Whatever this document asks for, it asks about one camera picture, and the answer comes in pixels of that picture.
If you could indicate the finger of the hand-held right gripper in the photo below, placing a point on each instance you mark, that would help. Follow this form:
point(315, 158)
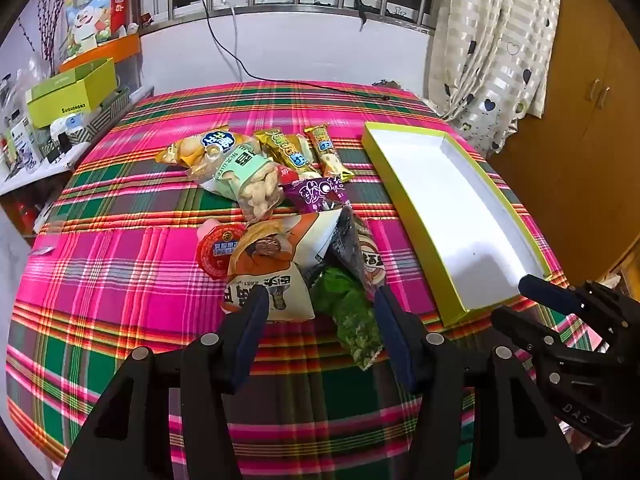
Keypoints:
point(547, 292)
point(522, 330)

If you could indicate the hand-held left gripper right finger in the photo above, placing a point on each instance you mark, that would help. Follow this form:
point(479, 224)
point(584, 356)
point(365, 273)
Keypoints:
point(395, 342)

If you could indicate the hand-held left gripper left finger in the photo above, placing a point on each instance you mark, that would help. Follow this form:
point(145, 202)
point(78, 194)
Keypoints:
point(247, 332)

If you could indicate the green snack packet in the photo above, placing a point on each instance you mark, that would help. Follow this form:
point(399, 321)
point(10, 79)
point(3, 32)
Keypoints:
point(355, 325)

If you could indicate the orange white bread packet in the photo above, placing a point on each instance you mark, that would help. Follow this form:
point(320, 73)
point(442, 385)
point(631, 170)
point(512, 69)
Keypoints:
point(265, 265)

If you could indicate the red jelly cup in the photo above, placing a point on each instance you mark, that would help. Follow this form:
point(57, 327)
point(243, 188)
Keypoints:
point(217, 255)

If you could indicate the dark grey snack packet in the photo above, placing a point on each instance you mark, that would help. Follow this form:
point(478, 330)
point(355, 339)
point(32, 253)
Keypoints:
point(345, 245)

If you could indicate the green-rimmed white box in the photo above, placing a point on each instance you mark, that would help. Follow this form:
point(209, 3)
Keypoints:
point(450, 210)

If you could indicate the mint green peanut packet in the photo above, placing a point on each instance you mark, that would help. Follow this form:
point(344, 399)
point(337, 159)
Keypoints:
point(250, 185)

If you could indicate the purple snack packet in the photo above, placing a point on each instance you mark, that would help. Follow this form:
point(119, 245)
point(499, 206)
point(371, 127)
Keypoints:
point(320, 192)

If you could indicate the gold cheese-print bar packet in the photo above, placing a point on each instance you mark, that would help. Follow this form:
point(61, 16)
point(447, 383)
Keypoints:
point(287, 152)

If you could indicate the yellow biscuit packet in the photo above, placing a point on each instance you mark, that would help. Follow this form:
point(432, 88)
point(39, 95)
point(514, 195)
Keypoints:
point(200, 147)

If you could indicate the gold orange-ended bar packet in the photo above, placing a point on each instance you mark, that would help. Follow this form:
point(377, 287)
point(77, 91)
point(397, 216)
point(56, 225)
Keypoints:
point(325, 150)

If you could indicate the pink green plaid cloth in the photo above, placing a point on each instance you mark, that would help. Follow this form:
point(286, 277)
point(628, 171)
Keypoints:
point(125, 285)

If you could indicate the wooden wardrobe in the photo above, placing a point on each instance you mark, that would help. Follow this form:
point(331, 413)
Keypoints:
point(590, 160)

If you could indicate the cream heart-print curtain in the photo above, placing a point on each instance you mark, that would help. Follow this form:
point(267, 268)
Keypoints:
point(490, 60)

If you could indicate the grey patterned cloth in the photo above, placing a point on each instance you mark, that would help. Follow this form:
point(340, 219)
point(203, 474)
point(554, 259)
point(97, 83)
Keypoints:
point(386, 83)

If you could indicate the striped storage box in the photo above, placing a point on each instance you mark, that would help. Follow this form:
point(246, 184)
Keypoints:
point(107, 112)

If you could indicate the orange-lidded clear container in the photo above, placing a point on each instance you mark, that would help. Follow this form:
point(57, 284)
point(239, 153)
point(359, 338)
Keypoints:
point(115, 47)

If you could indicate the black binder clip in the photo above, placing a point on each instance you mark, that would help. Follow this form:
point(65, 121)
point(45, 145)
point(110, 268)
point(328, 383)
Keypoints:
point(400, 11)

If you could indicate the small dark red object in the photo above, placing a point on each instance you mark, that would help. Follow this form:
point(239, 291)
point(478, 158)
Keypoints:
point(145, 20)

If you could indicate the black hook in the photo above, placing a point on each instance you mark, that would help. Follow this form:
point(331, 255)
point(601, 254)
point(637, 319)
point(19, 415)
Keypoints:
point(361, 2)

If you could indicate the colourful cartoon gift box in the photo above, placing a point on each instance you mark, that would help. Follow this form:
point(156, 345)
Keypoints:
point(92, 15)

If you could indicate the purple flower branches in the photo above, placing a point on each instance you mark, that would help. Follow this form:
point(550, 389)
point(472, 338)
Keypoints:
point(47, 35)

